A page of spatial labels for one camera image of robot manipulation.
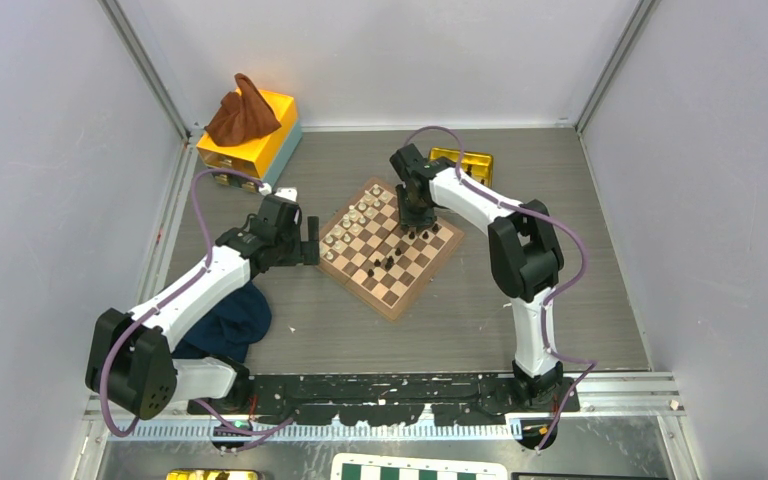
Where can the wooden chess board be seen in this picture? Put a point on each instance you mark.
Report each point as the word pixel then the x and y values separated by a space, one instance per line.
pixel 388 295

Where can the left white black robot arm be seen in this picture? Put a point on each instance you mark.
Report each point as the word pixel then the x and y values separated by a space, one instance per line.
pixel 131 360

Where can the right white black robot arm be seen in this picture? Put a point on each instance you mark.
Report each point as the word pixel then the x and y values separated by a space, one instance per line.
pixel 524 252

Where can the dark blue cloth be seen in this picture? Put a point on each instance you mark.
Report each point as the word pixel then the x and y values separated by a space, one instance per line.
pixel 239 320

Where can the green white chess mat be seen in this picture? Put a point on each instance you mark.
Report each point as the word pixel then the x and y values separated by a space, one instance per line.
pixel 355 466

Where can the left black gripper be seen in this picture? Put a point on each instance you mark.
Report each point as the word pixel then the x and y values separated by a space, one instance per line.
pixel 304 252

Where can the black mounting base plate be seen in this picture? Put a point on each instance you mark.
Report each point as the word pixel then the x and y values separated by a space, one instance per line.
pixel 453 399

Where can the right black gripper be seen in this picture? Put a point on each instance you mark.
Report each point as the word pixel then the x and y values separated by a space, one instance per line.
pixel 407 220

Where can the gold tin at bottom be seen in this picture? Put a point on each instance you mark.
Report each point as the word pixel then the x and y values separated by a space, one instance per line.
pixel 214 474

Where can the black chess piece cluster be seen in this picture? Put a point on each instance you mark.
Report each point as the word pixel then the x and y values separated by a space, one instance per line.
pixel 398 252

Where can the brown cloth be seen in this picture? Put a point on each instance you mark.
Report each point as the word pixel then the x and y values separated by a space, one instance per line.
pixel 243 115

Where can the yellow storage box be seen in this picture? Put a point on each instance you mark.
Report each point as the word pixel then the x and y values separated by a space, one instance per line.
pixel 264 158

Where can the gold metal tray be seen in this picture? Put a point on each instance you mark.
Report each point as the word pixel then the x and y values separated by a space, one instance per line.
pixel 478 166

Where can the white chess piece row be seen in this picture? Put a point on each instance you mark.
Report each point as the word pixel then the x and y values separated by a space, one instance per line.
pixel 374 211

